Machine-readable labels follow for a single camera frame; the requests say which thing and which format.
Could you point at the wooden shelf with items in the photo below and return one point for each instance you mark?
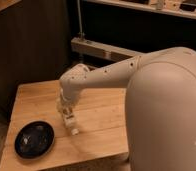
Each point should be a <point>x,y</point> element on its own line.
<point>168,7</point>

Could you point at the small white labelled bottle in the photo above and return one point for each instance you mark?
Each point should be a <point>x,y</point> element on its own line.
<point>70,124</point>

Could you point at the dark wooden cabinet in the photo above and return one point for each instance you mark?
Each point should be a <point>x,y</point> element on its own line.
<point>34,46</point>

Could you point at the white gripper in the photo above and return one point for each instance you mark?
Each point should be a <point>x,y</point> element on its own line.
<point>64,106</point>

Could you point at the vertical metal pole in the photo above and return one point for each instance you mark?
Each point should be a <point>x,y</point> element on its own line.
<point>81,32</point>

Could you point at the grey metal beam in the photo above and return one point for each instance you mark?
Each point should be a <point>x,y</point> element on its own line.
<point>100,50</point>

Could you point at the light wooden table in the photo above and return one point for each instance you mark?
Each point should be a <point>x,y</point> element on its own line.
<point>99,114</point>

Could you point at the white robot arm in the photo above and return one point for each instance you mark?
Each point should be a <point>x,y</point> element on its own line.
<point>160,105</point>

